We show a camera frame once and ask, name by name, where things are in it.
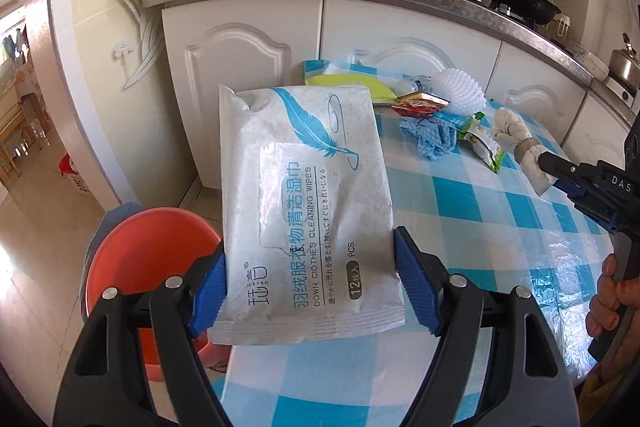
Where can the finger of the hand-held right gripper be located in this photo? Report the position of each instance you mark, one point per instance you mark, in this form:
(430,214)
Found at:
(570,188)
(562,166)

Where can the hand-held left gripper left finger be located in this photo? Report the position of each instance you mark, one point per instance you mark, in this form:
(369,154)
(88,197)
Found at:
(212,292)

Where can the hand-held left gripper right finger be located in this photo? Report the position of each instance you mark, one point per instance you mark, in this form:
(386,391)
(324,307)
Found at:
(417,292)

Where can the white plush toy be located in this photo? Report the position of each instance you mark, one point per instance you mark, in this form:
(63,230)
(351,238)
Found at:
(510,127)

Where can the orange plastic basin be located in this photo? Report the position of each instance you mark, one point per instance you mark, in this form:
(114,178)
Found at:
(145,247)

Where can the white foam fruit net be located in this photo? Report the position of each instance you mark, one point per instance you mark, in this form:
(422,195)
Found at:
(457,92)

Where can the white cleaning wipes packet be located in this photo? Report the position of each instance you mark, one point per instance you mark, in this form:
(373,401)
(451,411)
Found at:
(310,207)

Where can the blue mesh cloth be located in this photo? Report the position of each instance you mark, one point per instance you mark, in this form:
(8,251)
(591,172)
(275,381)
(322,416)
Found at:
(432,142)

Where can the person's right hand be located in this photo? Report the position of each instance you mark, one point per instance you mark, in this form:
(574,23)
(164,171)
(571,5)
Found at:
(602,312)

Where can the white arched cabinet door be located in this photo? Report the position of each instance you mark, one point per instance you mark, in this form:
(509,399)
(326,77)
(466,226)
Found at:
(400,32)
(240,72)
(540,92)

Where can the green snack wrapper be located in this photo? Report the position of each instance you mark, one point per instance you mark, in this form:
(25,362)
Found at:
(480,144)

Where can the white patterned bowl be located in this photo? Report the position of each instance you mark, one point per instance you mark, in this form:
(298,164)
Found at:
(590,62)

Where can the small steel pot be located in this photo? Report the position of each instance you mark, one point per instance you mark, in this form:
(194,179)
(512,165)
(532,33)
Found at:
(625,69)

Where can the blue grey cloth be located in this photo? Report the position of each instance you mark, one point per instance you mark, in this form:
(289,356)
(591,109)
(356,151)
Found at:
(112,219)

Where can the red snack wrapper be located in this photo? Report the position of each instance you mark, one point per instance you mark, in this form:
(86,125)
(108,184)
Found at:
(417,107)

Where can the clear plastic wrapper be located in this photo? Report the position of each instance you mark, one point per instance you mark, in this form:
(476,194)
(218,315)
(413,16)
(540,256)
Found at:
(412,85)

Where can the red laundry basket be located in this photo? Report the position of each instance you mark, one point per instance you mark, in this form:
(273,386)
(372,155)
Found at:
(75,172)

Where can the person's yellow clothing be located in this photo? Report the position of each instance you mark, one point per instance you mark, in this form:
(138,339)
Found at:
(595,382)

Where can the yellow green packet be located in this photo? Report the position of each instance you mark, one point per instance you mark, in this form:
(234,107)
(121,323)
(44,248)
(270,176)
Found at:
(350,83)

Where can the wooden chair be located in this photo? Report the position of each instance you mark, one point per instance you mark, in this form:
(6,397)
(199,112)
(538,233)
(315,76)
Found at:
(20,137)

